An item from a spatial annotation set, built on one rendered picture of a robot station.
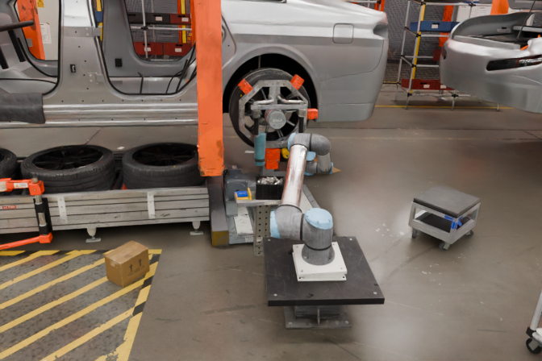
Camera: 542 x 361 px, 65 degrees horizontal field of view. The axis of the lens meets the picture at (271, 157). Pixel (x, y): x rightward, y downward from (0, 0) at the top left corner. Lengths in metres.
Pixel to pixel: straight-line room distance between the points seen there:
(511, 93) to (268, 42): 2.54
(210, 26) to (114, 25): 2.44
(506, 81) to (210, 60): 3.05
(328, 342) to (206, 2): 2.09
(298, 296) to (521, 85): 3.27
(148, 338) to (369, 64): 2.58
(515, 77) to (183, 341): 3.79
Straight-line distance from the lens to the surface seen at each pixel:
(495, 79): 4.84
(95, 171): 3.39
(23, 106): 3.61
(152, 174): 3.24
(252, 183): 3.63
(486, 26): 6.32
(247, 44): 3.35
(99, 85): 3.45
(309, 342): 2.48
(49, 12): 7.56
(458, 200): 3.48
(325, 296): 2.28
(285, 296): 2.26
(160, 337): 2.53
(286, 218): 2.32
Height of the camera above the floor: 1.72
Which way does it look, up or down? 21 degrees down
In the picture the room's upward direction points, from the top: 2 degrees clockwise
